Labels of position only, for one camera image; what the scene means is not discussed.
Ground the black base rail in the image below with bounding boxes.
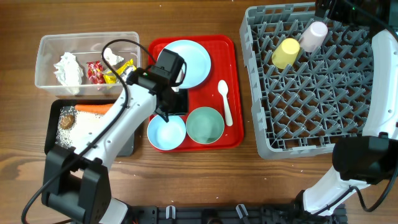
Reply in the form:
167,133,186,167
123,204,348,224

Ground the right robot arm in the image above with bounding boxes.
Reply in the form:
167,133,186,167
290,1,397,222

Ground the white plastic spoon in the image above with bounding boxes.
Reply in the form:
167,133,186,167
218,80,233,126

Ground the gray dishwasher rack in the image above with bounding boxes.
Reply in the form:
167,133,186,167
239,0,398,161

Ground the red serving tray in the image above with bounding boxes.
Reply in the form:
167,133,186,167
149,35,244,153

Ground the light blue bowl with rice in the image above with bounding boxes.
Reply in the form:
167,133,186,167
147,115,187,151

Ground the white rice pile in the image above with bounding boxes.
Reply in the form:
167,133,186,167
55,106,103,148

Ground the orange carrot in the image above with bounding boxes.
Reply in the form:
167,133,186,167
75,104,113,114

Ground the yellow snack wrapper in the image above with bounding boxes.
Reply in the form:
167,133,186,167
103,59,136,84

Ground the black rectangular tray bin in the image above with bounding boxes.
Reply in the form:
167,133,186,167
44,99,116,154

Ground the red strawberry candy wrapper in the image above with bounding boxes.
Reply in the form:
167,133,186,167
86,60,106,85

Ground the brown food piece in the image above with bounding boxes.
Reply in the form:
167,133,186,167
60,114,75,129

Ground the yellow plastic cup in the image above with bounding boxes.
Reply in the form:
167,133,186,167
271,38,300,69

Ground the small white tissue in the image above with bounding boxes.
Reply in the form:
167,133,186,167
103,47,124,66

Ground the light blue plate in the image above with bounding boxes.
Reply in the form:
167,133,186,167
165,40,211,92

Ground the clear plastic storage bin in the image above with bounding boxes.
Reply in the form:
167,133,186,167
35,32,140,98

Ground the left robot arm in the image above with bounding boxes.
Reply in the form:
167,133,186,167
39,66,186,223

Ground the pink white cup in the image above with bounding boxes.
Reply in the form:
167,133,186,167
298,21,328,52

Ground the large white tissue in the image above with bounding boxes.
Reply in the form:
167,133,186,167
54,52,83,95

